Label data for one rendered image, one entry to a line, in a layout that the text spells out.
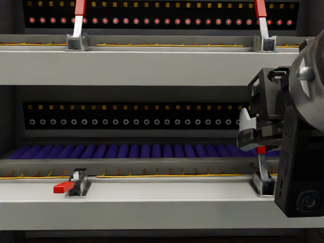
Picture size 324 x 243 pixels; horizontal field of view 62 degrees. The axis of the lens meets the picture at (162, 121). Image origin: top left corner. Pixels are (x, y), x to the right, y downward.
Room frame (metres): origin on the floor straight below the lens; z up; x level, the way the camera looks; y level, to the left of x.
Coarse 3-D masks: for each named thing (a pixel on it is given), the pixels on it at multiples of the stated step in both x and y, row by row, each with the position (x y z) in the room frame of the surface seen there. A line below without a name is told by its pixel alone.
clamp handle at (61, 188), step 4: (76, 176) 0.37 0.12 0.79; (72, 180) 0.37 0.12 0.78; (76, 180) 0.37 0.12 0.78; (60, 184) 0.32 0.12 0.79; (64, 184) 0.32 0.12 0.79; (68, 184) 0.32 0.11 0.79; (72, 184) 0.34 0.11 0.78; (56, 188) 0.31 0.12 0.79; (60, 188) 0.31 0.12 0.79; (64, 188) 0.31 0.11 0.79; (68, 188) 0.32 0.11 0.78; (56, 192) 0.31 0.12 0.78; (60, 192) 0.31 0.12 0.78; (64, 192) 0.31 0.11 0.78
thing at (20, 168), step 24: (0, 168) 0.42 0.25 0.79; (24, 168) 0.42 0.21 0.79; (48, 168) 0.42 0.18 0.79; (72, 168) 0.42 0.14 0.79; (96, 168) 0.43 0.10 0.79; (120, 168) 0.43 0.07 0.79; (144, 168) 0.43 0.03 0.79; (168, 168) 0.43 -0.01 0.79; (192, 168) 0.43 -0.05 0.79; (216, 168) 0.43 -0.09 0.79; (240, 168) 0.44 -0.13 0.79
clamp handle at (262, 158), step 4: (256, 148) 0.40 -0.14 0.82; (260, 148) 0.40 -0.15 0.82; (264, 148) 0.40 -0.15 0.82; (256, 152) 0.40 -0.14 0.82; (260, 152) 0.39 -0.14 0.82; (264, 152) 0.39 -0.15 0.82; (260, 156) 0.39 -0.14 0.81; (264, 156) 0.39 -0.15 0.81; (260, 160) 0.39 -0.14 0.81; (264, 160) 0.39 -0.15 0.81; (260, 164) 0.39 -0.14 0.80; (264, 164) 0.39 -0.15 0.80; (260, 168) 0.39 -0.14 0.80; (264, 168) 0.39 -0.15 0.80; (260, 172) 0.39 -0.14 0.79; (264, 172) 0.39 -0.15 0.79; (260, 176) 0.39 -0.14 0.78; (264, 176) 0.38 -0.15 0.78
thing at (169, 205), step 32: (0, 192) 0.38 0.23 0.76; (32, 192) 0.38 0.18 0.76; (96, 192) 0.38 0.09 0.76; (128, 192) 0.38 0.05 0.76; (160, 192) 0.38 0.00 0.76; (192, 192) 0.38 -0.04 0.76; (224, 192) 0.39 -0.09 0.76; (0, 224) 0.37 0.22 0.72; (32, 224) 0.37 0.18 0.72; (64, 224) 0.37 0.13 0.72; (96, 224) 0.37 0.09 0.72; (128, 224) 0.37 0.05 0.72; (160, 224) 0.37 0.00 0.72; (192, 224) 0.37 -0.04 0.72; (224, 224) 0.38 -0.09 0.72; (256, 224) 0.38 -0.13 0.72; (288, 224) 0.38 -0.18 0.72; (320, 224) 0.38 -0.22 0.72
